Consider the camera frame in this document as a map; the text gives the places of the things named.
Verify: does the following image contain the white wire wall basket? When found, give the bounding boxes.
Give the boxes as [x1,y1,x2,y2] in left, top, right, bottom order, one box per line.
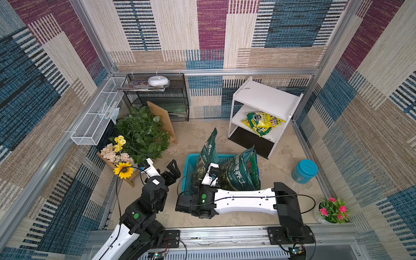
[71,77,126,146]

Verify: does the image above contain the white round device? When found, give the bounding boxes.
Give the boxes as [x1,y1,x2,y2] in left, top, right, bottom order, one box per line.
[147,75,169,87]

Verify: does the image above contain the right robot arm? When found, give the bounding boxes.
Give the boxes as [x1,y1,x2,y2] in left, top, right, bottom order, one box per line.
[175,182,316,245]

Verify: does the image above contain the green yellow fertilizer bag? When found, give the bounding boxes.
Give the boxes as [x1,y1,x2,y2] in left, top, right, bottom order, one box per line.
[247,112,274,137]

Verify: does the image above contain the teal round container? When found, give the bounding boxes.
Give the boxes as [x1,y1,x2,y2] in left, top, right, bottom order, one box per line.
[291,159,319,184]

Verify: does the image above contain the yellow sunflower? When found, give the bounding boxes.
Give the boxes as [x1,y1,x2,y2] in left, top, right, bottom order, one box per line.
[113,162,134,180]

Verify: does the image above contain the small yellow flowers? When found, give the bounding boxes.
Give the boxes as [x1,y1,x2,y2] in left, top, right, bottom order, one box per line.
[114,135,126,153]

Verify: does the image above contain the teal plastic basket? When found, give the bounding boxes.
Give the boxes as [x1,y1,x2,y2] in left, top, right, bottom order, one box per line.
[182,154,236,191]

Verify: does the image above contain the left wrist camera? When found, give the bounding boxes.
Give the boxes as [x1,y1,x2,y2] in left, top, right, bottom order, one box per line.
[138,158,160,178]

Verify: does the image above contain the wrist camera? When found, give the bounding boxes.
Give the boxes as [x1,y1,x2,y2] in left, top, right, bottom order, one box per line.
[201,163,219,187]
[138,158,160,178]

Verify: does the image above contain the wooden board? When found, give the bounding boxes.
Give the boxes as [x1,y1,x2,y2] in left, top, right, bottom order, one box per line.
[147,101,178,144]

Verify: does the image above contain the green leafy artificial plant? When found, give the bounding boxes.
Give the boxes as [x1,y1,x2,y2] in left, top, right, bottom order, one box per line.
[115,106,171,164]

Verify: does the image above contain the pink flower pot plant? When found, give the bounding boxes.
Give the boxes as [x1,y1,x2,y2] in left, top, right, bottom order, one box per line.
[314,197,351,224]

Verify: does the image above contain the black wire mesh rack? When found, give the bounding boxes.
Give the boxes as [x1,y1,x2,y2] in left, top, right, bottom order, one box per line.
[123,73,190,121]

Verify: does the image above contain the dark green soil bag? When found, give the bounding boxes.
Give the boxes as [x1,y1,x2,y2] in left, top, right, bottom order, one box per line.
[217,145,255,191]
[194,128,219,180]

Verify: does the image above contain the green blue pink soil bag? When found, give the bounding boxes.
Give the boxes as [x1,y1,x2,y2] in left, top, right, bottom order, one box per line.
[247,150,261,190]

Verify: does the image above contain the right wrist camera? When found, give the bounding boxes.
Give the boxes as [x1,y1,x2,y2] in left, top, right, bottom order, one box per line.
[201,163,219,187]

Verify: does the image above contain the magazine on rack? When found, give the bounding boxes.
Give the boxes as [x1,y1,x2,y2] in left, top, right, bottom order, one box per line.
[117,80,170,92]

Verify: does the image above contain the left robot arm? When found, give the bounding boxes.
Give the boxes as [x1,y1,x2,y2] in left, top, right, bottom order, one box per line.
[93,158,181,260]

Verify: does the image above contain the pale pink flower bouquet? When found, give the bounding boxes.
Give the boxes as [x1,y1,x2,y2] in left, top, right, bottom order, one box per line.
[100,144,134,165]

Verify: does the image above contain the white metal shelf unit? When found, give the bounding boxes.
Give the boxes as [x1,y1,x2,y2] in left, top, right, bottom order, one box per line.
[228,77,303,159]

